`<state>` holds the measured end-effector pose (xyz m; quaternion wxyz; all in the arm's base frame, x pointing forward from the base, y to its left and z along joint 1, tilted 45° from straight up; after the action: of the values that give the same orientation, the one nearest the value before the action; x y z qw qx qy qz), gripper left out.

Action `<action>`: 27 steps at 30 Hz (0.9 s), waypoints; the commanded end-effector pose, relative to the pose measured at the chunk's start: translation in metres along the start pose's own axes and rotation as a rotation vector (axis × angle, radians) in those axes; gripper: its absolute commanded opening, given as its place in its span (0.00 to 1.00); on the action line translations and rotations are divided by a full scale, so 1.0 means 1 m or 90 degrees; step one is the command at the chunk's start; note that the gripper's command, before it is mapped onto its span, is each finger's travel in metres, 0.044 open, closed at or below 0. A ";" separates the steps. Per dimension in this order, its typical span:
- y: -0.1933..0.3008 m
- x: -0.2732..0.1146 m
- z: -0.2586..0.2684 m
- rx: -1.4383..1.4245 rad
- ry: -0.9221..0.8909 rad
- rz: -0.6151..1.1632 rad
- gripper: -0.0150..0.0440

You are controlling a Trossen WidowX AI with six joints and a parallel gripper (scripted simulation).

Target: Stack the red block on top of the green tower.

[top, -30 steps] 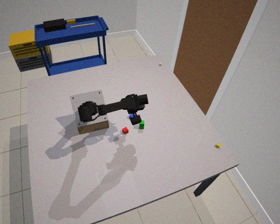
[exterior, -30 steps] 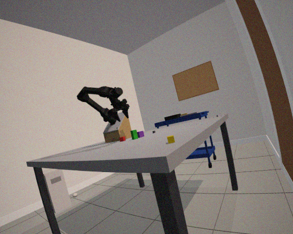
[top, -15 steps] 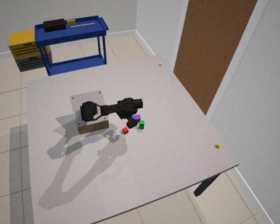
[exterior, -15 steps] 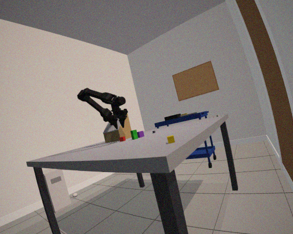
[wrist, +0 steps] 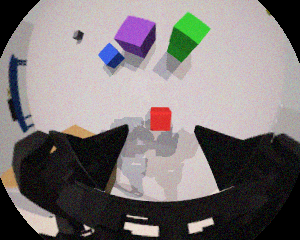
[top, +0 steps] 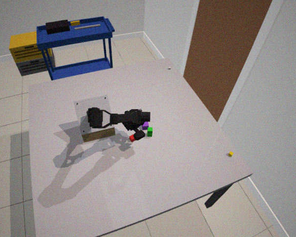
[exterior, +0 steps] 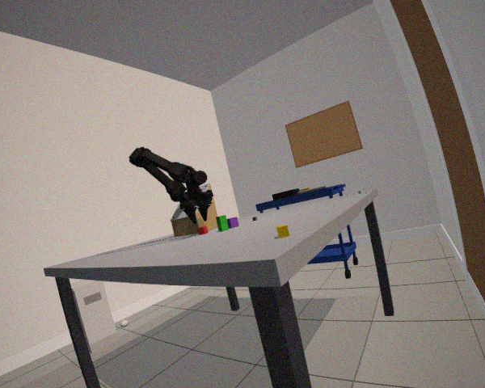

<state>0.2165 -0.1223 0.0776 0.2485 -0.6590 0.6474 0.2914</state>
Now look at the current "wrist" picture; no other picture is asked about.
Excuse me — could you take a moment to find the purple cube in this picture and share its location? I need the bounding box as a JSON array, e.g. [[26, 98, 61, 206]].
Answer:
[[114, 16, 157, 59]]

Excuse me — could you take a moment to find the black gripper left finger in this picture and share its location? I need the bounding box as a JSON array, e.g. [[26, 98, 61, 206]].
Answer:
[[49, 124, 129, 192]]

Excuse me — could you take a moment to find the red block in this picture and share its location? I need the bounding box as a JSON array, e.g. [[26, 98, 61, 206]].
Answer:
[[150, 108, 173, 131]]

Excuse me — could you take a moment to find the small blue block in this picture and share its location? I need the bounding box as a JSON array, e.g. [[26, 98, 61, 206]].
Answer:
[[98, 43, 125, 68]]

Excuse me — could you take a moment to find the green block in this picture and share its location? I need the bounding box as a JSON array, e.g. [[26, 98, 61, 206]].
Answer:
[[167, 43, 187, 63], [169, 12, 211, 56]]

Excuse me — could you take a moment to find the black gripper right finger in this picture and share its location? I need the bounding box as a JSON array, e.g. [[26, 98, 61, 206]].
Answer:
[[194, 125, 274, 192]]

